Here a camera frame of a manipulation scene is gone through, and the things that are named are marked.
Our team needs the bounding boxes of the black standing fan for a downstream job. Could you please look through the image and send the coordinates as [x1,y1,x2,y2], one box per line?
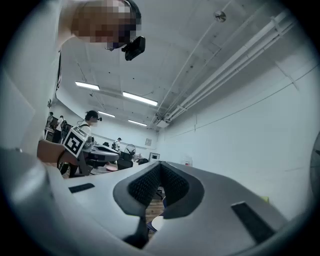
[124,143,137,161]

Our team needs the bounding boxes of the person's left forearm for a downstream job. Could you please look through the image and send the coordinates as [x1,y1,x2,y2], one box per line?
[36,139,79,166]

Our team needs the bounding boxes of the person's head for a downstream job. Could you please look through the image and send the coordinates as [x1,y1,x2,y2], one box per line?
[71,0,142,51]

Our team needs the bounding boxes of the blue cloth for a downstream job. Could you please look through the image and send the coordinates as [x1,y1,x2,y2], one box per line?
[146,195,167,236]

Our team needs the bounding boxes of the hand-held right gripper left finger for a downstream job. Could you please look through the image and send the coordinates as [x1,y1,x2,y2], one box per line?
[62,161,161,250]

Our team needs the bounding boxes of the long ceiling light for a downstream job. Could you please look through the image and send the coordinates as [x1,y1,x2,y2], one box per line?
[127,119,148,128]
[97,110,116,119]
[122,91,159,107]
[74,80,101,91]

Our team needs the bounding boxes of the white ceiling pipes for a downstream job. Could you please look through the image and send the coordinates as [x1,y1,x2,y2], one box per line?
[149,9,298,127]

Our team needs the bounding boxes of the round ceiling fixture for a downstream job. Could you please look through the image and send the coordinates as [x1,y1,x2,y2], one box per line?
[213,10,227,23]

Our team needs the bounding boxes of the black head camera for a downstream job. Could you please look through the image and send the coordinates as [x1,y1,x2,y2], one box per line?
[121,35,147,62]

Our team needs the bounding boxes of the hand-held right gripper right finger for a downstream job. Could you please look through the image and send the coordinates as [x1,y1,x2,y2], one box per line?
[144,161,289,256]

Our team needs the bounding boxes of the person's white shirt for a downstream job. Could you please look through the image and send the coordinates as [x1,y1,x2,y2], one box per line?
[1,0,87,161]

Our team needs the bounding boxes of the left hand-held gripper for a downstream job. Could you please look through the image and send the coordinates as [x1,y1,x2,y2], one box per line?
[62,125,121,164]

